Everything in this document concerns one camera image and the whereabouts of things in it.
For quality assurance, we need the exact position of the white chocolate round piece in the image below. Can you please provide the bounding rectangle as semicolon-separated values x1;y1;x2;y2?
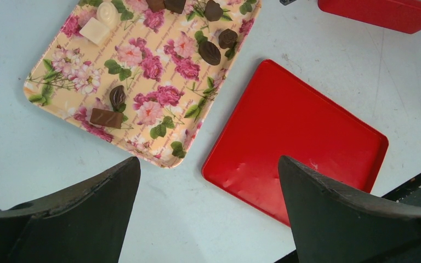
96;1;120;30

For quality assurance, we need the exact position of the red box lid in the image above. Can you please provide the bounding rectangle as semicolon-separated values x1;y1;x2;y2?
201;59;389;225

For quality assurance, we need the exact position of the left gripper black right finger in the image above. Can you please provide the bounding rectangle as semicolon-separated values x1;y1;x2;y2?
278;156;421;263

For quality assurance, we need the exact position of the dark round chocolate piece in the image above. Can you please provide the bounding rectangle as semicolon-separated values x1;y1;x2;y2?
218;28;238;49

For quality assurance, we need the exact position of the white chocolate square piece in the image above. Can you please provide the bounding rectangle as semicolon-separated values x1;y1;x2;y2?
79;18;111;46

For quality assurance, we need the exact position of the dark leaf chocolate piece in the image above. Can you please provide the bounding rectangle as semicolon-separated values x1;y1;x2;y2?
109;85;126;111

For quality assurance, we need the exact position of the floral pattern tray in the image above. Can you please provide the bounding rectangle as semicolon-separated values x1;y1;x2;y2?
23;1;261;168

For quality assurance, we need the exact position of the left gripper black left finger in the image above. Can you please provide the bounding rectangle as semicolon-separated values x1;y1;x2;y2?
0;157;141;262

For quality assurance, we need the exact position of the red chocolate box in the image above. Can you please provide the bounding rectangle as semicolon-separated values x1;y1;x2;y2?
317;0;421;34

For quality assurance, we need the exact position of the milk chocolate rectangular piece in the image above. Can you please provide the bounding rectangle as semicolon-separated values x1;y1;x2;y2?
90;108;124;129

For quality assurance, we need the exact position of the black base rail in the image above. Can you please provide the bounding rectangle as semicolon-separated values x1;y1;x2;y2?
274;159;421;263

